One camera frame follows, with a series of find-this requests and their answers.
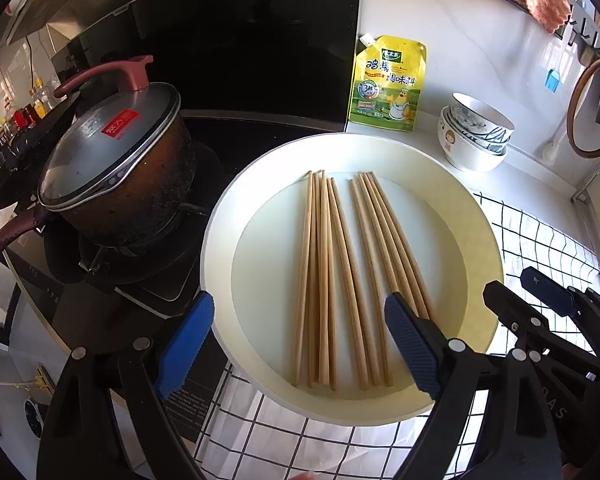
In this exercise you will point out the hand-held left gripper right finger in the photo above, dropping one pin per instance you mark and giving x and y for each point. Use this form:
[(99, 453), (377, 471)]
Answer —
[(412, 345)]

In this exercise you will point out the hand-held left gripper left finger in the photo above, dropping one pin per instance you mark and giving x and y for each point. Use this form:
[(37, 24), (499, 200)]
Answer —
[(187, 345)]

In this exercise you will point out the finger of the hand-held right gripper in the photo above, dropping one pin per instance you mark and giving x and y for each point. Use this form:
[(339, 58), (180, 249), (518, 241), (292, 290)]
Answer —
[(510, 307), (545, 287)]

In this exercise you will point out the pile of wooden chopsticks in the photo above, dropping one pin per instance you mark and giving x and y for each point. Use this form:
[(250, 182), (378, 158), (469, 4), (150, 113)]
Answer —
[(325, 285)]

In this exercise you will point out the cream round pan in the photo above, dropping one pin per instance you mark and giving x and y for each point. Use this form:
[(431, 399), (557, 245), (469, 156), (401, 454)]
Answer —
[(280, 240)]

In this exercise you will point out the white grid-pattern cloth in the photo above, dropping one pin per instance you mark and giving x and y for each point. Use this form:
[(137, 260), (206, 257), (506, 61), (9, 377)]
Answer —
[(530, 240)]

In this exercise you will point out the black gas stove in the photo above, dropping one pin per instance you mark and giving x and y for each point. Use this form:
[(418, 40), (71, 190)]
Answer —
[(130, 270)]

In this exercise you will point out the dark cooking pot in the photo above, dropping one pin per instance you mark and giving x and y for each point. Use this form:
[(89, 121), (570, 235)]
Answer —
[(145, 210)]

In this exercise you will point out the blue-patterned ceramic bowl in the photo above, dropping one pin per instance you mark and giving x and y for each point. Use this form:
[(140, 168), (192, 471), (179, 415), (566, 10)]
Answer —
[(480, 110), (490, 146)]

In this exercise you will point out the white bowl with cartoon print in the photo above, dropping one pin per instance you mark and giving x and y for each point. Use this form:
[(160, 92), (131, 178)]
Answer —
[(462, 152)]

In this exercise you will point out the wooden-rimmed glass lid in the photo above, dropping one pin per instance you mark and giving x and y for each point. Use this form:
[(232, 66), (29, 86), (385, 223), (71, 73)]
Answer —
[(592, 110)]

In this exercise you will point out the blue silicone basting brush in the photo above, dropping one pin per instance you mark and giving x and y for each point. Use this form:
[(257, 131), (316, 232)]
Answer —
[(553, 80)]

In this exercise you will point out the yellow seasoning pouch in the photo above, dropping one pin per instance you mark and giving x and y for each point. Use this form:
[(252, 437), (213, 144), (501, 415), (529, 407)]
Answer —
[(387, 90)]

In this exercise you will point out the row of seasoning bottles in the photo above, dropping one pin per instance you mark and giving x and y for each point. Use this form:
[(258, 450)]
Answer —
[(25, 115)]

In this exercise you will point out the wall hook rail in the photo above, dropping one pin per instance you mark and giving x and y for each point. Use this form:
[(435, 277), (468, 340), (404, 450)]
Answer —
[(587, 30)]

